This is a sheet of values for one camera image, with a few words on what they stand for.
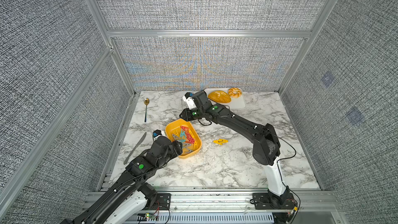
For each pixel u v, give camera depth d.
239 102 1.14
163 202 0.73
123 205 0.56
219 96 1.11
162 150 0.56
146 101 1.13
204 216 0.78
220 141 0.94
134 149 0.92
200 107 0.68
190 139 0.93
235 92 1.18
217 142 0.93
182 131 0.95
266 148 0.52
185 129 1.00
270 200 0.65
